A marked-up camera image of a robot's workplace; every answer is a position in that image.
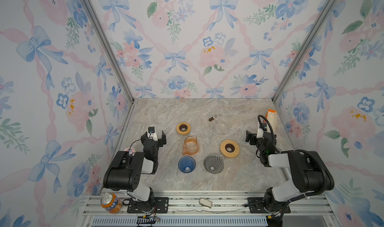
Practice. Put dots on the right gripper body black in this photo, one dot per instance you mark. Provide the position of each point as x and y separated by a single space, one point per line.
258 138

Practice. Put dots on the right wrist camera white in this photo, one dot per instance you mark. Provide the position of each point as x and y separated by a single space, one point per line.
262 129

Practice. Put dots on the clear glass carafe wooden handle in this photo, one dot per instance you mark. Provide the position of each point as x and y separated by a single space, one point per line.
219 120

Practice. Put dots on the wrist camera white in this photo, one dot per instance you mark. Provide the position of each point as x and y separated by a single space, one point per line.
152 133
262 129

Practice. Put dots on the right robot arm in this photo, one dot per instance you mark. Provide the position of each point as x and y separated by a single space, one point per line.
309 175

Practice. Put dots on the blue ribbed dripper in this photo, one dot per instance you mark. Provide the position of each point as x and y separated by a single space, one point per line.
187 164

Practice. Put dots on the white small block on rail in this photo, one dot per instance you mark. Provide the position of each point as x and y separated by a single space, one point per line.
205 203

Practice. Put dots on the orange glass carafe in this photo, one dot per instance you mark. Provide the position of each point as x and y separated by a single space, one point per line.
191 146

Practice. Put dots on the orange coffee filter pack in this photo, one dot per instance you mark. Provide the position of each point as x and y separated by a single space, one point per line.
272 117

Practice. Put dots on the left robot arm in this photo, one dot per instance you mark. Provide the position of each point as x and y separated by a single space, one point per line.
126 168

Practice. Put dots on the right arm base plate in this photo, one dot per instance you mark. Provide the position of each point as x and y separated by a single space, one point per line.
258 205

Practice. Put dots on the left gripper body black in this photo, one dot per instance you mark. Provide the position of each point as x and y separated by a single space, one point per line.
153 140

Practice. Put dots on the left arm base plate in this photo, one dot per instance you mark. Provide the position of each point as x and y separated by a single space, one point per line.
158 205

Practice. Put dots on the orange soda can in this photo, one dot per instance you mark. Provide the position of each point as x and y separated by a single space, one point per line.
111 203

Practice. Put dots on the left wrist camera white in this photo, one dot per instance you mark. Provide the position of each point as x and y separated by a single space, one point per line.
152 133

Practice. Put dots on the grey ribbed glass dripper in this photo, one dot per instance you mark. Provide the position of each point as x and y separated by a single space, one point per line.
213 164

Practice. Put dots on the wooden ring lid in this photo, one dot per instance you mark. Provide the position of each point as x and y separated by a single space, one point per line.
230 148
183 128

